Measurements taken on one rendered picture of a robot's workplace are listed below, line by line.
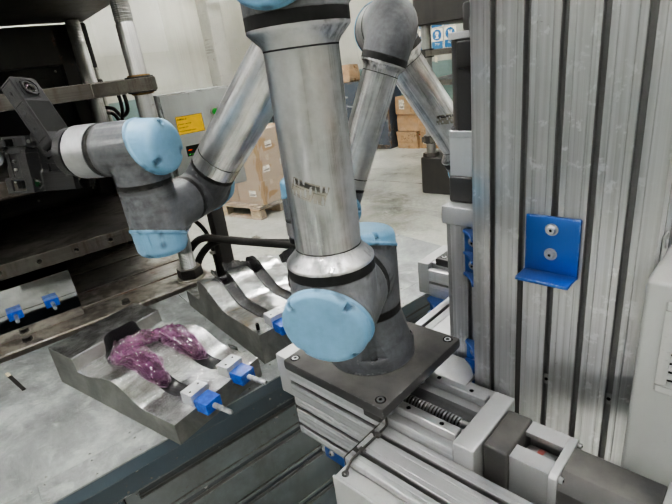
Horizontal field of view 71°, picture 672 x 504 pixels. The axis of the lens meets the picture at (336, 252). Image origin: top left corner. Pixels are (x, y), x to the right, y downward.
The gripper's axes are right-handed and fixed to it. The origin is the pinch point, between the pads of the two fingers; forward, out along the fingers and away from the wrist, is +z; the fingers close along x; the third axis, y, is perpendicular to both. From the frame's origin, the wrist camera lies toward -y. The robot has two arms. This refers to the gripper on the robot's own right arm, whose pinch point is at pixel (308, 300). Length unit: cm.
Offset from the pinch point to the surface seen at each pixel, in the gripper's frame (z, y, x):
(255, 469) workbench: 39.6, 3.2, -27.3
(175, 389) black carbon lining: 5.7, 1.2, -40.6
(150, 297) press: 12, -70, -24
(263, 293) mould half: 2.2, -18.5, -4.1
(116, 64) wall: -92, -727, 172
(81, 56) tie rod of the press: -75, -140, -7
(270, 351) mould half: 7.8, 2.2, -15.5
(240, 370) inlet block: 3.8, 9.2, -27.2
